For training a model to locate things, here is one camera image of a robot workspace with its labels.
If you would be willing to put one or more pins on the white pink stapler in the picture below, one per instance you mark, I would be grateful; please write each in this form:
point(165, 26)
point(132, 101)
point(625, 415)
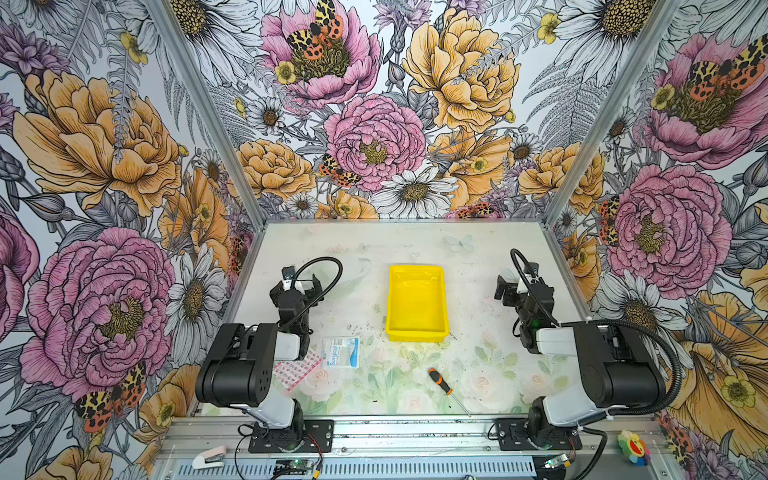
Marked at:
point(210, 459)

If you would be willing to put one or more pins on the yellow plastic bin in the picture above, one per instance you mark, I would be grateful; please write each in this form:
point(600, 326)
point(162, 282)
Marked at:
point(416, 304)

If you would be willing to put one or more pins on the pink patterned packet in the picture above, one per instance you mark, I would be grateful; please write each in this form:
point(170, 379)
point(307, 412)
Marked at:
point(291, 373)

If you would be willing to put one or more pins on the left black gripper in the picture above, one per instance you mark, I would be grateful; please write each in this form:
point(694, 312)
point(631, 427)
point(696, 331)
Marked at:
point(294, 288)

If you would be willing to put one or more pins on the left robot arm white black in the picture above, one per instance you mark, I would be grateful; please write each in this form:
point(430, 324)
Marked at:
point(237, 371)

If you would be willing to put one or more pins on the green circuit board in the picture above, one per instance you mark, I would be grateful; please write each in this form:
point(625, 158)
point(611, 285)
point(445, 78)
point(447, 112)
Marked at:
point(293, 467)
point(559, 461)

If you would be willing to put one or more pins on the left green circuit board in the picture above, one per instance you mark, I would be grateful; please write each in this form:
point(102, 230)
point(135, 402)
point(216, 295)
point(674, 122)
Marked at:
point(293, 467)

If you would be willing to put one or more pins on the colourful round toy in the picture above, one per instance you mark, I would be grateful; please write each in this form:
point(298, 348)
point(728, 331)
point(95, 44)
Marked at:
point(633, 448)

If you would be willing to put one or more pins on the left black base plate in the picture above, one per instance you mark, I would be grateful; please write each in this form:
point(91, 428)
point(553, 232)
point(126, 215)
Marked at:
point(312, 436)

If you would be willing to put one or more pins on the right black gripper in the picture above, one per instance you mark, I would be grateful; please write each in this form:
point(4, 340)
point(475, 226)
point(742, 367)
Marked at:
point(514, 294)

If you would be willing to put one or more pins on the right green circuit board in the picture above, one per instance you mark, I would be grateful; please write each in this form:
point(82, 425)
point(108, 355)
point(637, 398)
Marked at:
point(559, 461)

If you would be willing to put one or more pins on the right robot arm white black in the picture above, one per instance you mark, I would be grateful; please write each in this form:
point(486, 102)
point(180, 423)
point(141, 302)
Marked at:
point(616, 374)

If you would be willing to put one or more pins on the white vented cable duct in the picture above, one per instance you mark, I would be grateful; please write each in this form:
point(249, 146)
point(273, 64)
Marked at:
point(478, 467)

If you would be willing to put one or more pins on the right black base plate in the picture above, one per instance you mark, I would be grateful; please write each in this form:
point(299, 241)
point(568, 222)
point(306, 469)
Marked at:
point(515, 434)

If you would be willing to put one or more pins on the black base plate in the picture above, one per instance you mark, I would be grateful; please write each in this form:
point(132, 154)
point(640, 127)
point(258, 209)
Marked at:
point(515, 434)
point(312, 436)

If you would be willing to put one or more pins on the white blue packet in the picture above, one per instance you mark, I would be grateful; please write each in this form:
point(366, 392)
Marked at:
point(341, 352)

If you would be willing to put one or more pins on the aluminium rail frame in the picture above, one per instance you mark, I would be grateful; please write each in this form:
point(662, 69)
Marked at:
point(409, 436)

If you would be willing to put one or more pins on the orange black handled screwdriver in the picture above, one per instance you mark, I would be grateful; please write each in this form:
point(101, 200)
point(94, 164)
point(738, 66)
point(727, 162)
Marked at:
point(439, 380)

